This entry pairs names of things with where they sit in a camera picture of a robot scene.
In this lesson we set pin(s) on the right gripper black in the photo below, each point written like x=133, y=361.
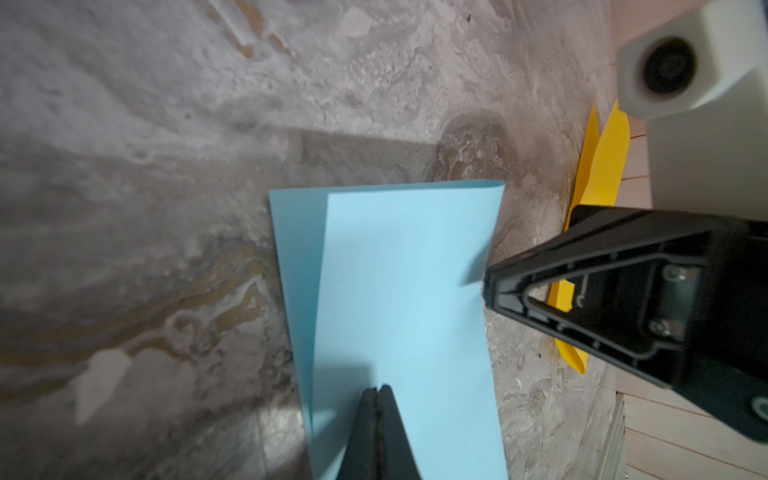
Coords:
x=675, y=298

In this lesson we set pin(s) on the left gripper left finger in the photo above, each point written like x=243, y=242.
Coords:
x=360, y=461

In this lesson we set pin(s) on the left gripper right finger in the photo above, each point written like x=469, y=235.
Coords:
x=394, y=456

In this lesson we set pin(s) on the yellow paper sheet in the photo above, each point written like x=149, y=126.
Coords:
x=597, y=183

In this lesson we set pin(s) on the light blue paper sheet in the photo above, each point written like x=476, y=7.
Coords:
x=382, y=285

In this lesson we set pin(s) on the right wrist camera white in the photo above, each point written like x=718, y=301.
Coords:
x=699, y=84

